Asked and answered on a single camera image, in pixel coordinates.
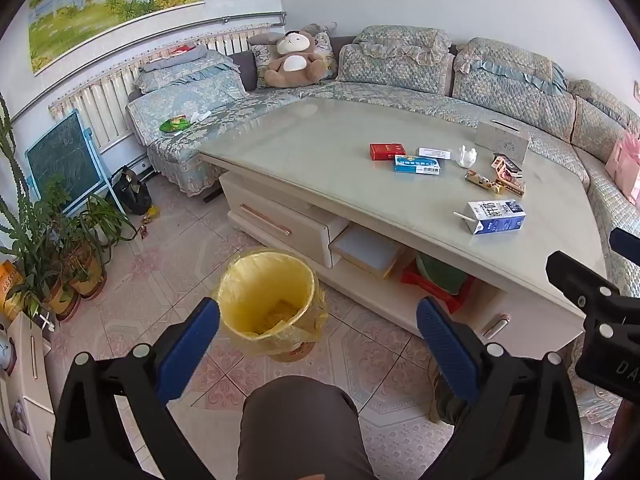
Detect red cigarette box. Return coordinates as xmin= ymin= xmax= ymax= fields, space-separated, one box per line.
xmin=369 ymin=142 xmax=407 ymax=162

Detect cream table drawer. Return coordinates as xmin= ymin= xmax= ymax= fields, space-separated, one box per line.
xmin=225 ymin=189 xmax=335 ymax=268

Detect white flat box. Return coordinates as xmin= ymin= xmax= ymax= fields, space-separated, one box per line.
xmin=330 ymin=225 xmax=408 ymax=281

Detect floral covered sofa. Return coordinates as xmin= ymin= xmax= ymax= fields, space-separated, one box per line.
xmin=126 ymin=25 xmax=640 ymax=311

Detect person's right forearm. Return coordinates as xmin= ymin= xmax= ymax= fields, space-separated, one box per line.
xmin=606 ymin=400 xmax=640 ymax=463

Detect pink bag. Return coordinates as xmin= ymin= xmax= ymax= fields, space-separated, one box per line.
xmin=605 ymin=130 xmax=640 ymax=198

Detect brown teddy bear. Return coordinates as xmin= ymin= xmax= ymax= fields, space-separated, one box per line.
xmin=263 ymin=30 xmax=337 ymax=88

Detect gold playing card box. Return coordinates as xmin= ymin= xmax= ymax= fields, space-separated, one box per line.
xmin=465 ymin=170 xmax=527 ymax=197

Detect white cabinet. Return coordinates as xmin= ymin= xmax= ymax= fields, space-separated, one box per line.
xmin=0 ymin=310 xmax=66 ymax=471

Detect white and blue milk carton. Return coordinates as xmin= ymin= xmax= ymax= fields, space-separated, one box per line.
xmin=454 ymin=199 xmax=527 ymax=236

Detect metal wall pipe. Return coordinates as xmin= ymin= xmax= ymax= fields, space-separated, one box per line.
xmin=10 ymin=10 xmax=288 ymax=126

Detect tall potted cactus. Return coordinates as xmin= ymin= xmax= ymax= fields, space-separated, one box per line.
xmin=0 ymin=92 xmax=81 ymax=321

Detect cream coffee table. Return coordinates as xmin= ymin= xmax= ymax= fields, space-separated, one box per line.
xmin=197 ymin=96 xmax=608 ymax=361

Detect green basin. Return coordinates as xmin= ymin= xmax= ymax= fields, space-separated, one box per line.
xmin=415 ymin=252 xmax=469 ymax=296

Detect small black box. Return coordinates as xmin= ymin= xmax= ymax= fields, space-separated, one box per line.
xmin=491 ymin=154 xmax=524 ymax=179

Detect red plastic basket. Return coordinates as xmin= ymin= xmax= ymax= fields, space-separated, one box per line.
xmin=400 ymin=255 xmax=473 ymax=315

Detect landscape wall painting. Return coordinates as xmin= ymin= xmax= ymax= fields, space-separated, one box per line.
xmin=27 ymin=0 xmax=206 ymax=77

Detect dark shoe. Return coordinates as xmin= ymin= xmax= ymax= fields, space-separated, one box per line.
xmin=429 ymin=370 xmax=468 ymax=428

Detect grey tissue box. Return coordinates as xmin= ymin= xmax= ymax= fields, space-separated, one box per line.
xmin=474 ymin=119 xmax=531 ymax=165

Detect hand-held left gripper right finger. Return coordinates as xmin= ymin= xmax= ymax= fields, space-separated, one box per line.
xmin=416 ymin=296 xmax=586 ymax=480

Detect orange bag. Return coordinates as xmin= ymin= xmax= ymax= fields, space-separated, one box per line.
xmin=0 ymin=260 xmax=26 ymax=313

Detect person's leg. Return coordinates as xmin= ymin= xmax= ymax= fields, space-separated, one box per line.
xmin=236 ymin=375 xmax=377 ymax=480

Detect grey folded cushion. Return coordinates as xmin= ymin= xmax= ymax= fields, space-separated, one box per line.
xmin=139 ymin=44 xmax=208 ymax=73

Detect trash bin with yellow bag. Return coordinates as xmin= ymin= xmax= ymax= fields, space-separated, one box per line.
xmin=212 ymin=249 xmax=328 ymax=363

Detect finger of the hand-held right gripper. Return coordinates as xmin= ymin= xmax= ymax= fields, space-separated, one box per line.
xmin=609 ymin=227 xmax=640 ymax=263
xmin=545 ymin=251 xmax=632 ymax=341

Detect leafy potted plant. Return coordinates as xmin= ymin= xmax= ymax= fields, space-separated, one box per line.
xmin=45 ymin=180 xmax=138 ymax=301

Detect blue and white medicine box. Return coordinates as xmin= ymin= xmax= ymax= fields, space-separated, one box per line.
xmin=393 ymin=155 xmax=442 ymax=177

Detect wrappers on floor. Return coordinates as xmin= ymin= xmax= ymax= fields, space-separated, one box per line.
xmin=140 ymin=206 xmax=161 ymax=238

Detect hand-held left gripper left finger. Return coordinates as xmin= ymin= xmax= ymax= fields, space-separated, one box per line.
xmin=50 ymin=297 xmax=221 ymax=480

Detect blue framed chalkboard easel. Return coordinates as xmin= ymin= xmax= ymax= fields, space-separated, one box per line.
xmin=25 ymin=110 xmax=126 ymax=216

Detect black bag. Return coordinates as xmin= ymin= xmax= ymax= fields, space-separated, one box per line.
xmin=111 ymin=165 xmax=152 ymax=216

